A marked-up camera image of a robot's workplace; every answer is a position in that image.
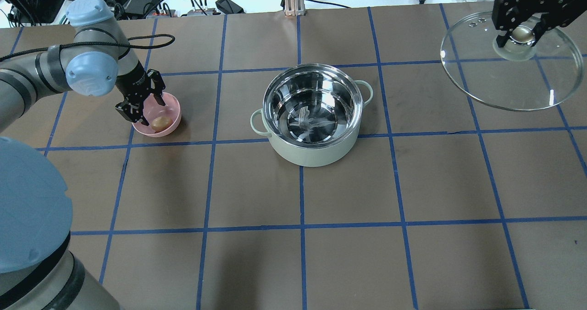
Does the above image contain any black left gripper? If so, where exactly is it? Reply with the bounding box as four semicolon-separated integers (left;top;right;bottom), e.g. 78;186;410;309
115;67;166;126

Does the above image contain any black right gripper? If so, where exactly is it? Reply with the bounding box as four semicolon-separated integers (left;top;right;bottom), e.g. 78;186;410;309
491;0;587;48

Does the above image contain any brown egg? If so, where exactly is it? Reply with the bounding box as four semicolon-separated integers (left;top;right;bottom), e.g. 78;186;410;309
150;116;173;133

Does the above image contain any glass pot lid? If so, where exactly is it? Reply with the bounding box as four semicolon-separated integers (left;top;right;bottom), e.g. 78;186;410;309
440;11;586;112

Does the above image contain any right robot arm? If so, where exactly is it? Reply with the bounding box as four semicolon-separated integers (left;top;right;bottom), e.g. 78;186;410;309
491;0;587;48

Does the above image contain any pale green cooking pot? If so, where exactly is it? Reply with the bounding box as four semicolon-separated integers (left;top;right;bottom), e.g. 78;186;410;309
249;63;375;166

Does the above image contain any pink bowl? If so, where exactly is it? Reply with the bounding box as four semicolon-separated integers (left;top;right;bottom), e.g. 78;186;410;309
132;91;182;138

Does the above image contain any black power adapter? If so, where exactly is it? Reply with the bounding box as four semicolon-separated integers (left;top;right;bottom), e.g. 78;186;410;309
215;0;245;15

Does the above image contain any black braided cable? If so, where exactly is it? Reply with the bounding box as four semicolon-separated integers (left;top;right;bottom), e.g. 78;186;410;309
0;34;176;63

